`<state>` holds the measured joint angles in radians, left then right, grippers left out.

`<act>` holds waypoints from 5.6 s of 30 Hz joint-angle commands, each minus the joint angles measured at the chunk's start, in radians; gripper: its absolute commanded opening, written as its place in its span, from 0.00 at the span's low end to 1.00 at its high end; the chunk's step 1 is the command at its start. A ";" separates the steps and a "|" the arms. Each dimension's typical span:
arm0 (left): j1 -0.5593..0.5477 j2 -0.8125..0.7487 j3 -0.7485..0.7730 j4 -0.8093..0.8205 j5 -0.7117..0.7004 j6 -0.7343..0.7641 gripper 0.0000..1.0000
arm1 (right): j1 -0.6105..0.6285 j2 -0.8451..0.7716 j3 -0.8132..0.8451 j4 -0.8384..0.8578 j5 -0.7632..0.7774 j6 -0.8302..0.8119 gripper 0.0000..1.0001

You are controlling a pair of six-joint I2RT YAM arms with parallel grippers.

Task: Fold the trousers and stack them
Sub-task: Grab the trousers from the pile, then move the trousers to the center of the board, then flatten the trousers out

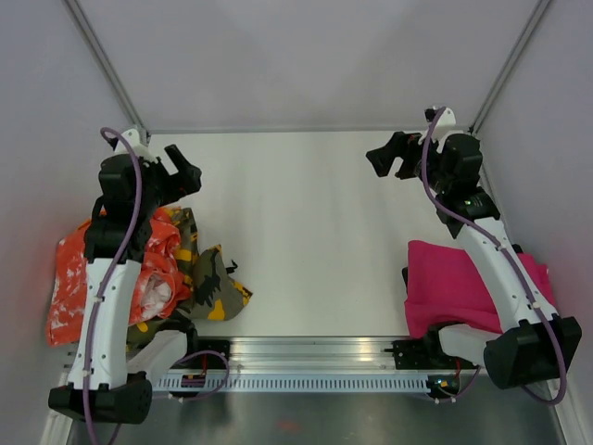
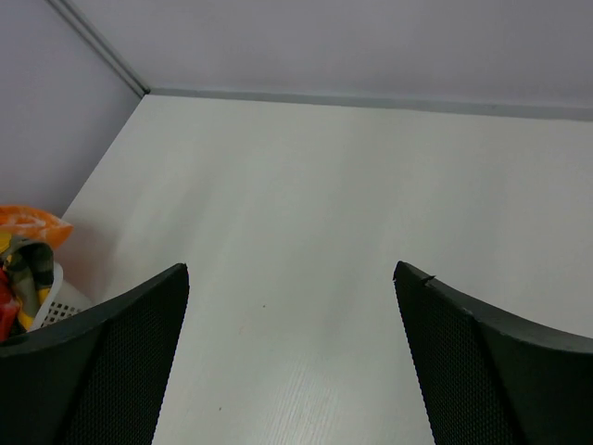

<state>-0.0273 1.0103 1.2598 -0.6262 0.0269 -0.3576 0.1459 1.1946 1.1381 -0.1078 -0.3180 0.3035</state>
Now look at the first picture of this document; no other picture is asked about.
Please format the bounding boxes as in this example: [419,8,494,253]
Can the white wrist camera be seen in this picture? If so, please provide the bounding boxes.
[420,106,460,144]
[113,127,156,162]

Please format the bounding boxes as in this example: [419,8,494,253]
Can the camouflage trousers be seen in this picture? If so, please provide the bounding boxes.
[126,208,252,350]

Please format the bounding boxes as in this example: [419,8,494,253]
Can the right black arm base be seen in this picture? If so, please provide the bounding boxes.
[384,333,475,371]

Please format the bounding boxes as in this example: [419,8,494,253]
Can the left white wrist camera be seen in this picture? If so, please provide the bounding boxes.
[113,127,156,162]

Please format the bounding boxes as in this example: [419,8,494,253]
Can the orange white tie-dye trousers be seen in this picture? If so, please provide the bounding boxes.
[45,208,196,347]

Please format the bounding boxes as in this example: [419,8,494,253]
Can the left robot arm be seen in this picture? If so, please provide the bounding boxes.
[48,145,202,425]

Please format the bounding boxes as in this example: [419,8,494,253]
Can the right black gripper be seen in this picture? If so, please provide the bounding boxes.
[367,128,452,194]

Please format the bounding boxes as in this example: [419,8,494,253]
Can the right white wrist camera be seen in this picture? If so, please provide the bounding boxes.
[420,106,460,144]

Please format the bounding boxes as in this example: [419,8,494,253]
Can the pink folded trousers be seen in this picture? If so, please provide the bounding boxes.
[403,238,557,338]

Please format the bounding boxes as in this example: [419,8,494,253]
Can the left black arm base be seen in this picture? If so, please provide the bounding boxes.
[184,338,231,371]

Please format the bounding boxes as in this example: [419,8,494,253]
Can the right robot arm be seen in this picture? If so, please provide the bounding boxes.
[366,132,582,389]

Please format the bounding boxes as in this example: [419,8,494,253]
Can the slotted white cable duct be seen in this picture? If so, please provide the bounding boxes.
[154,373,430,394]

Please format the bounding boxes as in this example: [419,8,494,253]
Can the aluminium frame rail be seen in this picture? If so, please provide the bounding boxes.
[59,336,483,372]

